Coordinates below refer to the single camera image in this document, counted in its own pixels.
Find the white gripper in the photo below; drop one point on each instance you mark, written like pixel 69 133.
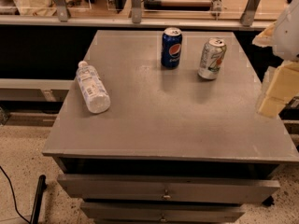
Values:
pixel 289 34

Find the clear plastic water bottle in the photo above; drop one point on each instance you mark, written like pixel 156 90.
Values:
pixel 92 88

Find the silver 7UP can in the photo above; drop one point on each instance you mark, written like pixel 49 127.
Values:
pixel 212 56

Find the blue Pepsi can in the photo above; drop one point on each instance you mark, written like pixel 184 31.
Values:
pixel 171 47

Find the grey drawer cabinet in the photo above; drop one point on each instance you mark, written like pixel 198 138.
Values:
pixel 165 122

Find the black bar on floor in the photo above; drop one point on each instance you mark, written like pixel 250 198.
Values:
pixel 41 186

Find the right metal bracket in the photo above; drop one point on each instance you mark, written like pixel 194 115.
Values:
pixel 249 12

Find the metal bracket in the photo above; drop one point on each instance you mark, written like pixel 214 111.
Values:
pixel 136 11
pixel 249 12
pixel 62 11

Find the middle metal bracket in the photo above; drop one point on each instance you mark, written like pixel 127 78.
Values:
pixel 136 11

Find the left metal bracket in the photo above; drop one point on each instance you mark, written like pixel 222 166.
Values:
pixel 62 11

